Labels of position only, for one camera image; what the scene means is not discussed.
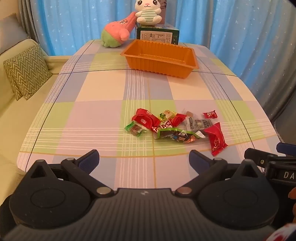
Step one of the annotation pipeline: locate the long green-edged snack packet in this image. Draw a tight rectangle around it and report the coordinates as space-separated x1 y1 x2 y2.
154 127 206 142

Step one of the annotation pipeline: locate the red twisted candy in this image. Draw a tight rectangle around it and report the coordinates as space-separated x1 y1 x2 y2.
170 115 187 127

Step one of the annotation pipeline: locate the clear packet brown snack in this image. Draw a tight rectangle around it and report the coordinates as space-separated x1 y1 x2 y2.
181 109 196 120

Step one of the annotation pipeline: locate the small green-ended snack packet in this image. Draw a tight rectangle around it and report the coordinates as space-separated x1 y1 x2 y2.
125 123 147 138

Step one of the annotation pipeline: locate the white rabbit plush toy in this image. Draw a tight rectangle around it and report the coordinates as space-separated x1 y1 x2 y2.
135 0 165 25

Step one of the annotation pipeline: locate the red and white snack packet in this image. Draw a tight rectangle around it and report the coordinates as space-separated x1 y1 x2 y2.
151 124 173 133

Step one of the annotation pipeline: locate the plain red snack packet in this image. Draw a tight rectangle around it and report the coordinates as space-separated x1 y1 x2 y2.
203 122 228 157

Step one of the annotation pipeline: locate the orange plastic tray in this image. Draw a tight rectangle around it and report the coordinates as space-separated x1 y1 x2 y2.
121 39 199 79

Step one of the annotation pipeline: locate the pink and green plush toy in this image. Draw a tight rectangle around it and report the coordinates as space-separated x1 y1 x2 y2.
101 11 137 48

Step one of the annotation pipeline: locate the blue star-print curtain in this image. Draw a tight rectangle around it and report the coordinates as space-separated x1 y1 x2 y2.
16 0 296 121

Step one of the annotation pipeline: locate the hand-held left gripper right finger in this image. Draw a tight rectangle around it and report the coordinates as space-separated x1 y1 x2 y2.
175 150 269 197

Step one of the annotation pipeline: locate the grey cushion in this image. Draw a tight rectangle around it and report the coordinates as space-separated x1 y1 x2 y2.
0 13 29 55

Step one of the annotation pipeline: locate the green cardboard box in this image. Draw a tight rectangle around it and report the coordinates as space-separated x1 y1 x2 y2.
136 23 180 45

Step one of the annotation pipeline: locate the green zigzag cushion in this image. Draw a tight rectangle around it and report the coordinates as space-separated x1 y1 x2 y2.
3 44 53 101

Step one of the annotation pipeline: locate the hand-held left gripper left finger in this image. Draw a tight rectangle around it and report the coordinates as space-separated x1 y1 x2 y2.
24 149 114 197

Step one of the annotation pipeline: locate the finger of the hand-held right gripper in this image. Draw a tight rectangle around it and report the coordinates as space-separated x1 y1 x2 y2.
276 142 296 155
244 148 270 173

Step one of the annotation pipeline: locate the person's right hand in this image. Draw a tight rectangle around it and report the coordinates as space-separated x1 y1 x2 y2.
288 187 296 224

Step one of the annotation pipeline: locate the grey snack packet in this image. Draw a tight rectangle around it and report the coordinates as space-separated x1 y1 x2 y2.
185 118 214 130

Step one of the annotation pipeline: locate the pale green sofa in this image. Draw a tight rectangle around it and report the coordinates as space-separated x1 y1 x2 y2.
0 38 72 204

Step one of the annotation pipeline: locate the red snack packet white label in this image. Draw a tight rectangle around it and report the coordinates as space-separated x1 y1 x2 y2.
131 108 161 130

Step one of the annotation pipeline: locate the yellow-green candy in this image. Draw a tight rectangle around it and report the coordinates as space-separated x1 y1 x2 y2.
158 110 177 121

